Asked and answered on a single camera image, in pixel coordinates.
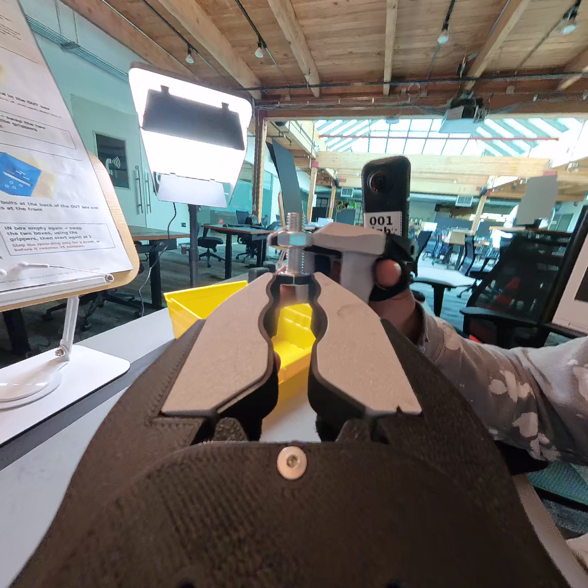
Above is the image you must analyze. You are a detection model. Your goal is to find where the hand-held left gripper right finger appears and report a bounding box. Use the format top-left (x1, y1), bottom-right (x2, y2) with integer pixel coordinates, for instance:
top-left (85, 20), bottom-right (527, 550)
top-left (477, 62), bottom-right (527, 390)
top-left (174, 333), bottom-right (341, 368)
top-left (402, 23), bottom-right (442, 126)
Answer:
top-left (307, 273), bottom-right (422, 442)

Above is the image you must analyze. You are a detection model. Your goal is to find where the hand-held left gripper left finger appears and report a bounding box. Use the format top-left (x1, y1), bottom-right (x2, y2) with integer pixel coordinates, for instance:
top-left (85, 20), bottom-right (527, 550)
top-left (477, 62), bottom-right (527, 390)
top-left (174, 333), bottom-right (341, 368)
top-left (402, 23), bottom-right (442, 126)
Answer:
top-left (162, 273), bottom-right (280, 442)

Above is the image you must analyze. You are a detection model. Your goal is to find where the steel hex nut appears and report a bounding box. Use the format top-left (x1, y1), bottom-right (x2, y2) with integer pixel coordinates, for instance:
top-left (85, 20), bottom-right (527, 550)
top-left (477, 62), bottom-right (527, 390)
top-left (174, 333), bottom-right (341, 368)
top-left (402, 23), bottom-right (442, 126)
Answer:
top-left (268, 231), bottom-right (319, 250)

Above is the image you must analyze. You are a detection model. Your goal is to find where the steel bolt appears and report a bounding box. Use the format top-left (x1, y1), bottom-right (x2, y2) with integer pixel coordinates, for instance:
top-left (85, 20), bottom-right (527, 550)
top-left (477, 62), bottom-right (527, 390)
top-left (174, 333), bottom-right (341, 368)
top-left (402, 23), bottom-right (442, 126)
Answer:
top-left (275, 212), bottom-right (318, 304)

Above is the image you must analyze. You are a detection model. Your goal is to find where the yellow plastic bin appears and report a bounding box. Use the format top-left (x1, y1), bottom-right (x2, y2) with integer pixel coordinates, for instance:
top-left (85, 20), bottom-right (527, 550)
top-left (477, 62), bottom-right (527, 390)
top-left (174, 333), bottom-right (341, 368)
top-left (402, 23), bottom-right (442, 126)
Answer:
top-left (164, 280), bottom-right (313, 396)

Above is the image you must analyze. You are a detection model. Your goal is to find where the person's right forearm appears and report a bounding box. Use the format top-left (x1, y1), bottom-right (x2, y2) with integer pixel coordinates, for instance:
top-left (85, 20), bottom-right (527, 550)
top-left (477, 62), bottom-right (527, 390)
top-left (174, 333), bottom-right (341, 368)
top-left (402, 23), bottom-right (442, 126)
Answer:
top-left (416, 312), bottom-right (588, 465)

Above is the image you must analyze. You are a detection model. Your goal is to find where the person's right hand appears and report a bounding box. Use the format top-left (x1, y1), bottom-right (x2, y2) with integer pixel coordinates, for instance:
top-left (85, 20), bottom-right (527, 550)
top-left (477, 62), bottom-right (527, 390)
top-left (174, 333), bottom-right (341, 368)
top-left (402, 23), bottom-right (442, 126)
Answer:
top-left (373, 258), bottom-right (428, 343)

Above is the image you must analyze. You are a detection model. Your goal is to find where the black office chair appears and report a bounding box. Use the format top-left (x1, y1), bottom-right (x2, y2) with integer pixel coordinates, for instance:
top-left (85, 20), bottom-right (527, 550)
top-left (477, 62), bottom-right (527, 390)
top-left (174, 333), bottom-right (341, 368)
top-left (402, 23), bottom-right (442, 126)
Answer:
top-left (195, 216), bottom-right (226, 267)
top-left (235, 210), bottom-right (262, 262)
top-left (411, 230), bottom-right (476, 318)

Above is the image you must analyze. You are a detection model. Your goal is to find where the wooden office desk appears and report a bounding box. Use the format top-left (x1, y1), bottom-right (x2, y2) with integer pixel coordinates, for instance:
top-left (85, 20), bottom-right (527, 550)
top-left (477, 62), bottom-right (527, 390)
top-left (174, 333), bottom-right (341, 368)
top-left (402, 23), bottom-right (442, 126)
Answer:
top-left (202, 224), bottom-right (276, 281)
top-left (131, 225), bottom-right (191, 308)

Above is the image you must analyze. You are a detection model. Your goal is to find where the black panel board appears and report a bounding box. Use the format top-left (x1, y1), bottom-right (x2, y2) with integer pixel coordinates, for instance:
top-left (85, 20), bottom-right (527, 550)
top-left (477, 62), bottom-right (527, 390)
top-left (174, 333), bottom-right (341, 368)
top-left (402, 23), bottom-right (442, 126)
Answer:
top-left (271, 138), bottom-right (304, 221)

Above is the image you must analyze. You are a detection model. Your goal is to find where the ceiling projector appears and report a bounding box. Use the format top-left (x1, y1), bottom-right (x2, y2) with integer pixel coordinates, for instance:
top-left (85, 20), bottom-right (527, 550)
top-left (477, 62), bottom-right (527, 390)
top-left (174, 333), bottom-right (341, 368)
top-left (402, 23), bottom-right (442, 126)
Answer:
top-left (439, 99), bottom-right (483, 135)

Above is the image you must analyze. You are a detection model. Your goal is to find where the studio light on stand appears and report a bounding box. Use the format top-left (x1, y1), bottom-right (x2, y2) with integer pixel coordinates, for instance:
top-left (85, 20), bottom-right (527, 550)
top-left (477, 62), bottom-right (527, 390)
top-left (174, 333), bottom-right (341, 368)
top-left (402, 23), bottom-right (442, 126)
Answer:
top-left (128, 62), bottom-right (254, 288)

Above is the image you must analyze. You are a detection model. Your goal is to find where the wooden document stand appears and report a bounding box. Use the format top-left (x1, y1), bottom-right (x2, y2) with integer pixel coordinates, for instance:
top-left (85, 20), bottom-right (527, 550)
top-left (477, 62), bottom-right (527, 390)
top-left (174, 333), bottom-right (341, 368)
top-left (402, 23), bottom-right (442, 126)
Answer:
top-left (0, 152), bottom-right (141, 445)

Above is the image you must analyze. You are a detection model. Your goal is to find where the black mesh chair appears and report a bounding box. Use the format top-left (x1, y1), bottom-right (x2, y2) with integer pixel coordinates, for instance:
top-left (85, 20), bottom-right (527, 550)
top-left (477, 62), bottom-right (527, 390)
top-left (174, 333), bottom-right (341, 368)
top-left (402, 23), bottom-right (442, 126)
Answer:
top-left (461, 230), bottom-right (575, 350)

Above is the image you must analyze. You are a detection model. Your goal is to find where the framed marker sign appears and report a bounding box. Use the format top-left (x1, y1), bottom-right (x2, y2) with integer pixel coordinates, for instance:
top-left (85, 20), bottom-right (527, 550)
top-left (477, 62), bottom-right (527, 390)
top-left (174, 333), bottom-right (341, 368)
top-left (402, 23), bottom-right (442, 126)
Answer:
top-left (550, 216), bottom-right (588, 338)

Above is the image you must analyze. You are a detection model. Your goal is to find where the printed instruction sheet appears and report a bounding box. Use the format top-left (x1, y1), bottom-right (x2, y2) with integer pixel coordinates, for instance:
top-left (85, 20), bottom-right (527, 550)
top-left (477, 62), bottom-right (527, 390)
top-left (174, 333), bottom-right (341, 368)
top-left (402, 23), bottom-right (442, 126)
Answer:
top-left (0, 0), bottom-right (134, 293)

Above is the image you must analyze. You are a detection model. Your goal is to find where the black wall sign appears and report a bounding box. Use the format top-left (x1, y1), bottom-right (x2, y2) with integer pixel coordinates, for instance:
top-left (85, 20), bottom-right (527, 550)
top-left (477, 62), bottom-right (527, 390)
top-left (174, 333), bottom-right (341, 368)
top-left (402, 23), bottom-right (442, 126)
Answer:
top-left (94, 132), bottom-right (130, 190)

